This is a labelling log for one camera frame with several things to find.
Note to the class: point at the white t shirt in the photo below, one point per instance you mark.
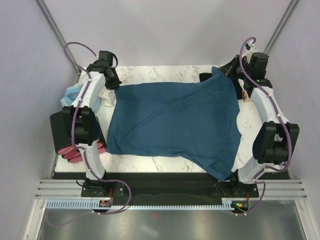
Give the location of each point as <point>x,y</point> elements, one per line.
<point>107,97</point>

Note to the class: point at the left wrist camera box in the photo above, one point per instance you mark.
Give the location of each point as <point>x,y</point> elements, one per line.
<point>109,57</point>

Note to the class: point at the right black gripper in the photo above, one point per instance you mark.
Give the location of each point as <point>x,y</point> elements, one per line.
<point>228,69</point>

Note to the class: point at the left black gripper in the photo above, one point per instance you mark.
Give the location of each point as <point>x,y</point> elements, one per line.
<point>115,85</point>

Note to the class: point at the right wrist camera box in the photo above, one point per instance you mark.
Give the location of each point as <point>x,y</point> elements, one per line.
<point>258,64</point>

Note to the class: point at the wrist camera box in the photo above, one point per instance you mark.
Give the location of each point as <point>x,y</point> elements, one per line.
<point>109,57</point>
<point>258,64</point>

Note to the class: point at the blue t shirt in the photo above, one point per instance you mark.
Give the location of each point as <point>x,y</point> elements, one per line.
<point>195,121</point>

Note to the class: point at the white cable duct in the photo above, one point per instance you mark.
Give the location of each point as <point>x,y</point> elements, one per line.
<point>96,204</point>

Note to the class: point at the small pink cube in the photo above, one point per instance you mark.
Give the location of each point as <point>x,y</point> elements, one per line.
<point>246,98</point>

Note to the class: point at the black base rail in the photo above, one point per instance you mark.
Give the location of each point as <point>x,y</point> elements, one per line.
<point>175,188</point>

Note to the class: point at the black pink drawer organizer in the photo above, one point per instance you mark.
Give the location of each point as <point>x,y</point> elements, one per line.
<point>86,130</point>

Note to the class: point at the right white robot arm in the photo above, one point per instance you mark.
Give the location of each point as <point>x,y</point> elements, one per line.
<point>275,142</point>

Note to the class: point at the folded black t shirt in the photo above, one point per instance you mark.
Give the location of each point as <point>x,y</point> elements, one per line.
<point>225,80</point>

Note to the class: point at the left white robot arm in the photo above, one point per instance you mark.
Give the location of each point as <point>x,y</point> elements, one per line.
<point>95,171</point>

